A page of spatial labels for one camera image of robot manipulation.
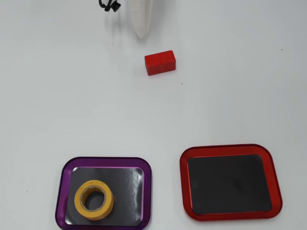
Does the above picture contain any red textured rectangular block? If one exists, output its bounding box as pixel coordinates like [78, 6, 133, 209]
[144, 50, 177, 77]

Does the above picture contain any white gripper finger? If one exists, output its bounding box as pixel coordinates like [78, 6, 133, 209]
[128, 0, 155, 39]

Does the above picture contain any purple metal tray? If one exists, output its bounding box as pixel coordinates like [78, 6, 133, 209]
[55, 157, 153, 230]

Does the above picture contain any yellow masking tape roll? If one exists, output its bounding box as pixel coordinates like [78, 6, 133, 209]
[74, 179, 115, 221]

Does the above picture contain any black cable tie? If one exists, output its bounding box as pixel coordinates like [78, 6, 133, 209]
[98, 0, 121, 12]

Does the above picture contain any red metal tray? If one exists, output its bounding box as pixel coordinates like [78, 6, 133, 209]
[179, 143, 283, 222]

